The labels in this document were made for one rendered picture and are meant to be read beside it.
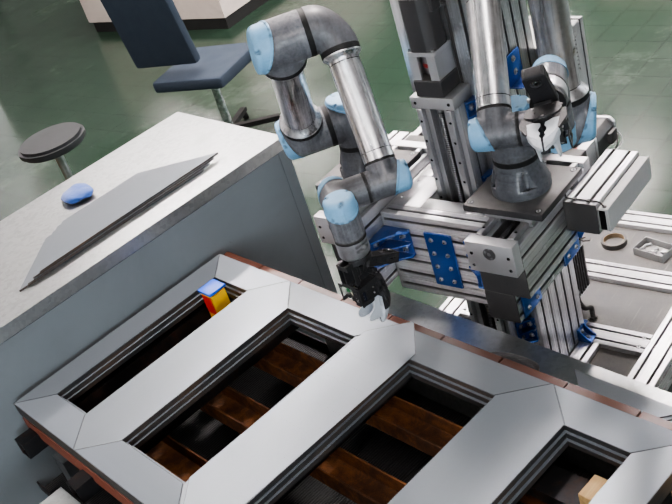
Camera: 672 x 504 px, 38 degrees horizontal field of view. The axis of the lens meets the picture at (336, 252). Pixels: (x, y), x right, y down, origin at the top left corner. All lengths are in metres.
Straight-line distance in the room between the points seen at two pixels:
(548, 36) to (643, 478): 0.97
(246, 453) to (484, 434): 0.54
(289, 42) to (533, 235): 0.75
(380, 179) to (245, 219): 0.90
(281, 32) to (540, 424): 1.04
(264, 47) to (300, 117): 0.32
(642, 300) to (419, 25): 1.38
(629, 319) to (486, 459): 1.39
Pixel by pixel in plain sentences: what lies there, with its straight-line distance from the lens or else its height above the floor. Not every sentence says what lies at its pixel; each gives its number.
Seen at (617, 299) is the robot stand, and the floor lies 0.21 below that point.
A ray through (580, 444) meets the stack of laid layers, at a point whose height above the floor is 0.83.
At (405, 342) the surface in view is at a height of 0.86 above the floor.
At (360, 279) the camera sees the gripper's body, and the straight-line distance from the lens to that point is 2.25.
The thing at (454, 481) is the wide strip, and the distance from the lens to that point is 2.02.
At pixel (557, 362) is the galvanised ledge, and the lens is 2.49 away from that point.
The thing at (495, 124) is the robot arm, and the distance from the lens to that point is 2.09.
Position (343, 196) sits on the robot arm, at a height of 1.28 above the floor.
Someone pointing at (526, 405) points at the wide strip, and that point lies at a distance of 2.13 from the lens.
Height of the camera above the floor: 2.31
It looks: 31 degrees down
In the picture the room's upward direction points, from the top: 19 degrees counter-clockwise
